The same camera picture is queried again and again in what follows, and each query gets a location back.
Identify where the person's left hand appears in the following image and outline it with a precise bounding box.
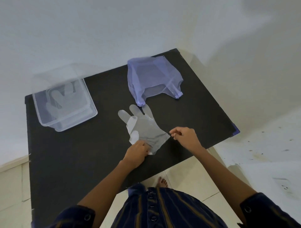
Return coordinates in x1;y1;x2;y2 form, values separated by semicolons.
121;140;151;169

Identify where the person's right hand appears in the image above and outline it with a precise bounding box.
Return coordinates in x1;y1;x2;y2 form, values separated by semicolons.
169;127;204;153

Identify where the clear plastic disposable glove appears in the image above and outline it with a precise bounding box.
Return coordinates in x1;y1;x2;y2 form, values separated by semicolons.
118;104;171;155

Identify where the person's left forearm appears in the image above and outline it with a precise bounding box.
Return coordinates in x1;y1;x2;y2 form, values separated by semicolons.
77;161;137;228

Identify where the person's right forearm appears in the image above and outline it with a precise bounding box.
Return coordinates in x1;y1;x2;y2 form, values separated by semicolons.
195;146;257;223

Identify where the person's bare foot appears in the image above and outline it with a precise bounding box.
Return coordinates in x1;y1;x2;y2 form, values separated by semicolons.
155;177;169;188

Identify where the purple plastic bag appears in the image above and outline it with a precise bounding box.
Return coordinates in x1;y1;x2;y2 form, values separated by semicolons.
127;56;184;107

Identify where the dark striped button shirt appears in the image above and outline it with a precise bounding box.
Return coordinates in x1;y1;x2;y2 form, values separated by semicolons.
47;183;301;228

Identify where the clear plastic container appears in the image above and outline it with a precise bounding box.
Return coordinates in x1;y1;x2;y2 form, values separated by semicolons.
32;63;98;132

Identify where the clear gloves bundle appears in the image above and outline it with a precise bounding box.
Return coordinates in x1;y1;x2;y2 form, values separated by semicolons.
46;82;81;118

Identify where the white wall socket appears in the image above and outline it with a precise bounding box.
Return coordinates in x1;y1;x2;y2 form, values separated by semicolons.
272;178;295;196

